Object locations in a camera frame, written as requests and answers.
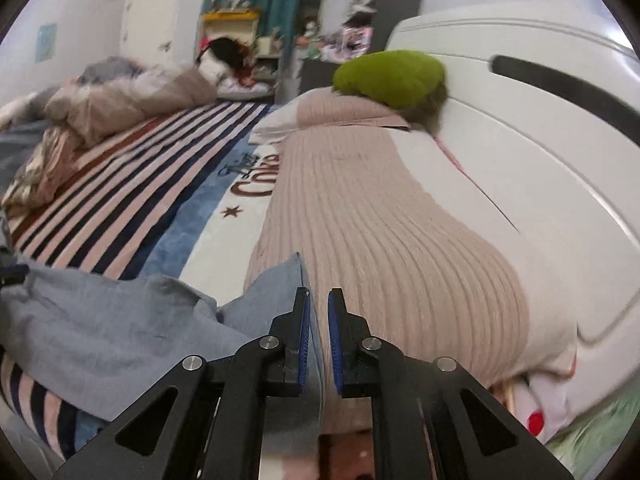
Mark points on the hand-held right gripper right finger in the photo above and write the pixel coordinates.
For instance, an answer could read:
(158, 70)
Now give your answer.
(336, 350)

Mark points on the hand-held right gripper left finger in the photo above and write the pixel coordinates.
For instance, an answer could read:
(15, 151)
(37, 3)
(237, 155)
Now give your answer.
(302, 350)

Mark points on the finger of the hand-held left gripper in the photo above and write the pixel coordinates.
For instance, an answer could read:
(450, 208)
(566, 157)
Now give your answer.
(12, 274)

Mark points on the grey pants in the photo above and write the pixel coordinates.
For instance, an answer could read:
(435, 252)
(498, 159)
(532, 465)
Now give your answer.
(125, 325)

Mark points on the pink ribbed pillow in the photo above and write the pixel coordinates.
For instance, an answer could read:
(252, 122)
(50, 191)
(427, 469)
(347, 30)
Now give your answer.
(325, 110)
(390, 270)

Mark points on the striped blanket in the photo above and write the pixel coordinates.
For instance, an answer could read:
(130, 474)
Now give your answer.
(150, 200)

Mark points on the beige patchwork duvet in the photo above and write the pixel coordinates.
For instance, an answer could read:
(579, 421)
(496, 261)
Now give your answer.
(125, 100)

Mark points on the red polka dot pillow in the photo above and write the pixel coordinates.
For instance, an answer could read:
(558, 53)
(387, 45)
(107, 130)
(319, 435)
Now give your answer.
(537, 417)

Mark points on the light green cloth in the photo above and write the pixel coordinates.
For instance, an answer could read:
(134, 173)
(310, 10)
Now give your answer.
(595, 430)

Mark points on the dark desk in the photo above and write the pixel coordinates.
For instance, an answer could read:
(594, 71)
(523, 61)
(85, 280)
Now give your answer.
(320, 77)

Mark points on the green plush toy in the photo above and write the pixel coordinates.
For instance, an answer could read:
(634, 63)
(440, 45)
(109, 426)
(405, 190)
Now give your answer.
(390, 77)

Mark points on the white headboard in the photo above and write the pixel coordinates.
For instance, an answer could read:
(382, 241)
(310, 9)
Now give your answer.
(550, 160)

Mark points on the white door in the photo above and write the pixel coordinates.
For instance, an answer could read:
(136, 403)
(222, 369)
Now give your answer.
(155, 15)

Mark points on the black and white plush toy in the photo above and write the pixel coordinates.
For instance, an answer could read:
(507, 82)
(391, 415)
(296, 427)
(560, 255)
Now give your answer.
(225, 55)

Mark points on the yellow shelf unit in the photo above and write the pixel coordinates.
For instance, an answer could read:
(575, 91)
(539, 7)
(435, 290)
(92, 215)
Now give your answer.
(230, 17)

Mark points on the blue wall poster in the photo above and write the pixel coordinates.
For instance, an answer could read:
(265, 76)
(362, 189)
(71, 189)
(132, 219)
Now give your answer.
(46, 42)

